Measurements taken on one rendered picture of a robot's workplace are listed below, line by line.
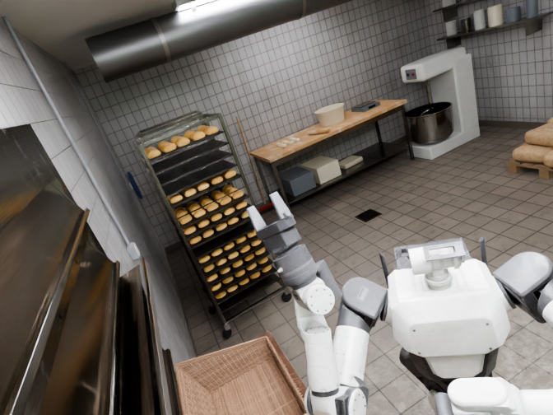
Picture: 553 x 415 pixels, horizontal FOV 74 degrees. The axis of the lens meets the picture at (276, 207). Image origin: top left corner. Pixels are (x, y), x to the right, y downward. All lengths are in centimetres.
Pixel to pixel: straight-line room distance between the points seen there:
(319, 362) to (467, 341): 37
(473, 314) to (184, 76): 467
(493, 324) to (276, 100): 483
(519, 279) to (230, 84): 469
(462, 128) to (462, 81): 65
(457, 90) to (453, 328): 510
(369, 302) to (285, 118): 472
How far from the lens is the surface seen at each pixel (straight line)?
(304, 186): 505
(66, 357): 104
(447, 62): 581
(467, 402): 91
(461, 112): 601
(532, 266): 107
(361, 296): 104
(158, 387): 100
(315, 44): 584
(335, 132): 499
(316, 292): 84
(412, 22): 687
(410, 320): 101
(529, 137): 486
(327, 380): 91
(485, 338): 106
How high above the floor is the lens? 204
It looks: 22 degrees down
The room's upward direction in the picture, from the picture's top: 20 degrees counter-clockwise
